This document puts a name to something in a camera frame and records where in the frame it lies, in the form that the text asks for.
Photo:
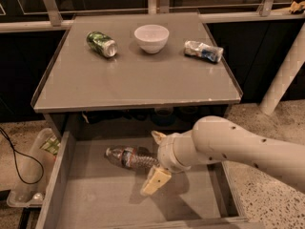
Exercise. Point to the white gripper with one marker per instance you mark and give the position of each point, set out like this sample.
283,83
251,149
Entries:
167,152

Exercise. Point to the clear plastic water bottle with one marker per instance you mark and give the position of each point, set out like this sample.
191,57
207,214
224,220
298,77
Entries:
132,158

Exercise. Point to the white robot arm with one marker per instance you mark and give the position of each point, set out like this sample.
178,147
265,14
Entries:
215,139

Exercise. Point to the open grey top drawer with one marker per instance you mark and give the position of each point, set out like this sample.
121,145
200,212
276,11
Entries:
87,192

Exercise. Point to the grey cabinet counter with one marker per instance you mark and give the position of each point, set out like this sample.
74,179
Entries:
82,80

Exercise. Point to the green snack packet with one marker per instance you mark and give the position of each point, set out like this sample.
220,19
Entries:
51,145

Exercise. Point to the crushed silver blue can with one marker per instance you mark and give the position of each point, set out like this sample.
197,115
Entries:
202,50

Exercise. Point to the white ceramic bowl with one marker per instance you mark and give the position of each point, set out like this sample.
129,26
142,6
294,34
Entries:
151,38

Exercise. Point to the green soda can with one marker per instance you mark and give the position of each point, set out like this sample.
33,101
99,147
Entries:
102,44

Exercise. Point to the clear plastic storage bin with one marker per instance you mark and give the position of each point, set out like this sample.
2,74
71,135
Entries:
35,169

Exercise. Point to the metal railing frame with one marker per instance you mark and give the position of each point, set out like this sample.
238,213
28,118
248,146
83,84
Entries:
56,15

